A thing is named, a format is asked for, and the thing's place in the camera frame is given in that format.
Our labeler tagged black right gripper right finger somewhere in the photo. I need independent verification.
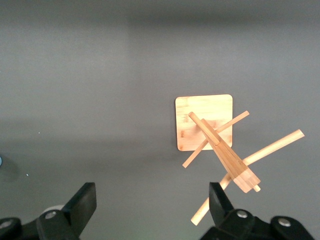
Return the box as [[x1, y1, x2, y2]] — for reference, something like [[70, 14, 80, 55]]
[[199, 182, 256, 240]]

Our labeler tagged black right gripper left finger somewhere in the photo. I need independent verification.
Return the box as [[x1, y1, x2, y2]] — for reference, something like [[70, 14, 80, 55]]
[[36, 182, 97, 240]]

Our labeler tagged wooden cup rack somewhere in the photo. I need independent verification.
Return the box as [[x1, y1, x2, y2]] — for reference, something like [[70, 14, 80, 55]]
[[174, 94, 305, 225]]

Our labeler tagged dark grey table mat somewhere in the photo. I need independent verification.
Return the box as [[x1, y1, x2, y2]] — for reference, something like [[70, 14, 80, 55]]
[[0, 0, 320, 240]]

